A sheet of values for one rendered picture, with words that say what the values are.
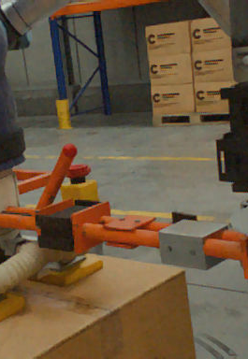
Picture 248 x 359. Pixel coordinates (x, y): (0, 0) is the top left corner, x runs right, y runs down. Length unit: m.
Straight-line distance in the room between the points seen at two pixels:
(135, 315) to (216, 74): 7.91
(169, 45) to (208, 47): 0.50
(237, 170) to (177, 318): 0.43
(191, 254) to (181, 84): 8.33
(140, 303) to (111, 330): 0.08
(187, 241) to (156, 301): 0.28
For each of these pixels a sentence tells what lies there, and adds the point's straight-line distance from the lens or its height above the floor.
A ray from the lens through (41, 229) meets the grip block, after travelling 1.14.
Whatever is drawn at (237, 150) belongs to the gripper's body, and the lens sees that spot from 0.91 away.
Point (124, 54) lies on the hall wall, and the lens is 11.23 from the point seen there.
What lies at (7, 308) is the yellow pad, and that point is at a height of 0.96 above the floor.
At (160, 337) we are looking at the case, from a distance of 1.26.
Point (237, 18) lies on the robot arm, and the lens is 0.89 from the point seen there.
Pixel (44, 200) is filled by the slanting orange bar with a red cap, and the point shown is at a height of 1.11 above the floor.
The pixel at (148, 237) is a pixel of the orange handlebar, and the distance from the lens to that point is 1.02.
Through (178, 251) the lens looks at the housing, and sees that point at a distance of 1.00.
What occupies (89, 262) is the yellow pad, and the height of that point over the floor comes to 0.97.
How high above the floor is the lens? 1.38
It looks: 10 degrees down
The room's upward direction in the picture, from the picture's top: 7 degrees counter-clockwise
